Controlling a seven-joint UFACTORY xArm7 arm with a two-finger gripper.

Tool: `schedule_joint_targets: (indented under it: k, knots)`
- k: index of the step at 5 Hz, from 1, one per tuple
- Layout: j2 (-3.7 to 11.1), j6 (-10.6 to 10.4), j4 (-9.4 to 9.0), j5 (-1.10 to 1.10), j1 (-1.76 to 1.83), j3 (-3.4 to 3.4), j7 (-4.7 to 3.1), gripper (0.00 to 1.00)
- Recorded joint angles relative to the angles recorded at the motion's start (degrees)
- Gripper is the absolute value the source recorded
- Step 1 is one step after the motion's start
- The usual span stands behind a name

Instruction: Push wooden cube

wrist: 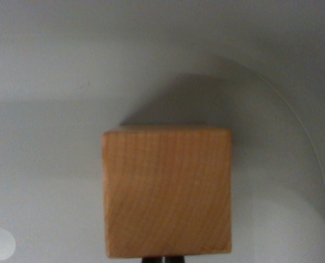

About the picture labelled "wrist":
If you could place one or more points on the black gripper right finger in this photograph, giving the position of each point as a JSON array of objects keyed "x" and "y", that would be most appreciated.
[{"x": 174, "y": 260}]

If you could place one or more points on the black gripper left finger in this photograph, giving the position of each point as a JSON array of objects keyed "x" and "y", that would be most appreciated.
[{"x": 151, "y": 260}]

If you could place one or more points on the wooden cube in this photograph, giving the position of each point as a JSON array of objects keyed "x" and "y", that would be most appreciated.
[{"x": 168, "y": 194}]

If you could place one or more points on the grey plastic bin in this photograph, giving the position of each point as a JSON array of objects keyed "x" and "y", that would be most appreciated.
[{"x": 42, "y": 82}]

